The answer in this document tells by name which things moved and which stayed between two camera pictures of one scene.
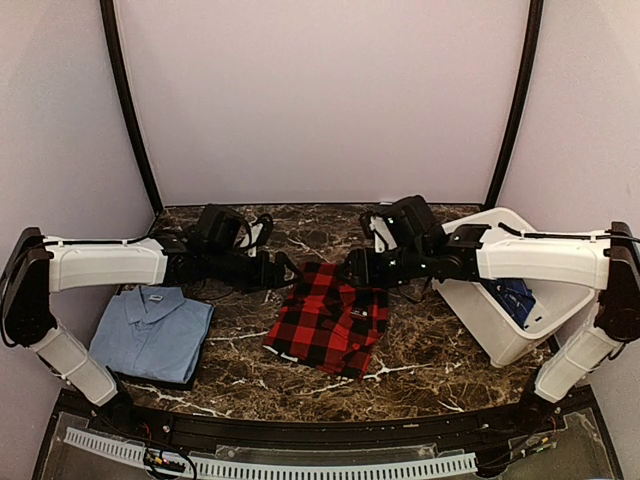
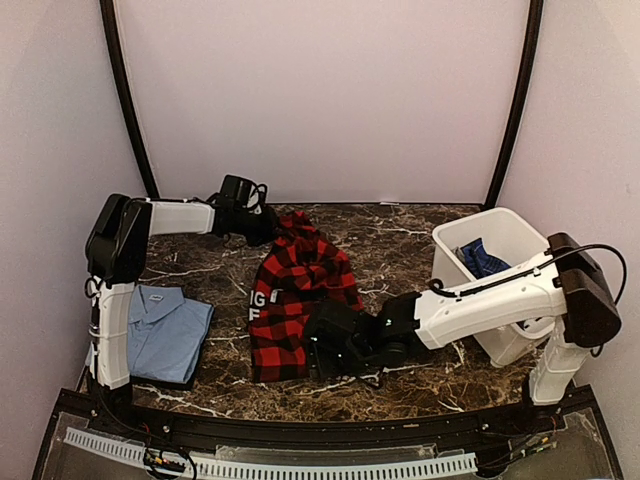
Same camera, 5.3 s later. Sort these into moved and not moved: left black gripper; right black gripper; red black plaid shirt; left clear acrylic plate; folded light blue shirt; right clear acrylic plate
Moved: left black gripper; red black plaid shirt; right black gripper
Not moved: left clear acrylic plate; folded light blue shirt; right clear acrylic plate
